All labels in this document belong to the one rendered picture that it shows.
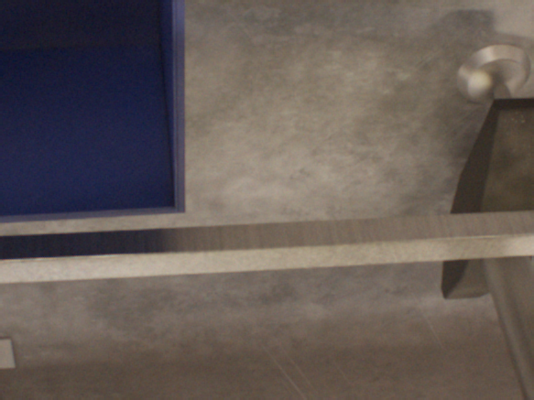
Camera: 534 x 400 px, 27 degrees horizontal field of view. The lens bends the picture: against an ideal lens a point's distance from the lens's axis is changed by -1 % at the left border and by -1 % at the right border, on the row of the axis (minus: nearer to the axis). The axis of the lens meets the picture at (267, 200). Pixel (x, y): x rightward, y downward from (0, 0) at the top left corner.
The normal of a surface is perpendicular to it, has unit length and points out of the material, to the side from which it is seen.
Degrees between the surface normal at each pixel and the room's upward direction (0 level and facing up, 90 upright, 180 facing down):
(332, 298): 0
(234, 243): 90
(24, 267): 0
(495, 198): 28
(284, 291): 0
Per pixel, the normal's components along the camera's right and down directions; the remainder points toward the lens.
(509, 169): 0.14, 0.32
